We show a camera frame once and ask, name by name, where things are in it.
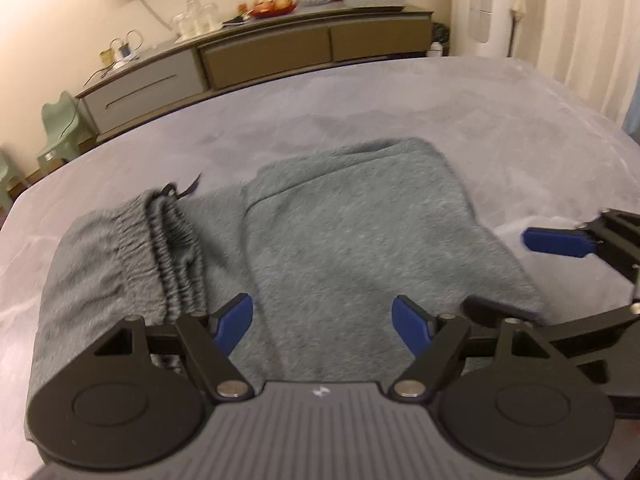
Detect white tower air conditioner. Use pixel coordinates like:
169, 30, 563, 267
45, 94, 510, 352
452, 0, 526, 58

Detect cream curtain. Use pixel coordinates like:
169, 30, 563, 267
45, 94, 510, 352
510, 0, 640, 136

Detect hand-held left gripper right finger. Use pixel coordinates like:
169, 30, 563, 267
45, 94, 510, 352
391, 295, 568, 404

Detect pale green child chair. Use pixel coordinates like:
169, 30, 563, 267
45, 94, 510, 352
0, 150, 28, 211
36, 91, 96, 163

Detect long grey tv cabinet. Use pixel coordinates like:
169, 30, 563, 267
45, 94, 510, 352
75, 4, 435, 143

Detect grey sweat pants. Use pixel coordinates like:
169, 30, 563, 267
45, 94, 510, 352
30, 136, 548, 391

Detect thin wall cable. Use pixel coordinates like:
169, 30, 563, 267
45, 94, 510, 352
131, 0, 177, 32

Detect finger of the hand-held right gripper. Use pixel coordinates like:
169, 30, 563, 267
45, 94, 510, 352
521, 207, 640, 303
461, 294, 640, 411

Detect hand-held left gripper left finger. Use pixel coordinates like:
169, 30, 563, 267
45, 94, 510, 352
92, 292, 256, 404

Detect bowl of orange fruit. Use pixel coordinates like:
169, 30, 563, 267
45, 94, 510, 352
250, 0, 299, 19

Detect clear glass jug set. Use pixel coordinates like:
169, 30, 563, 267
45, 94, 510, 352
172, 0, 224, 44

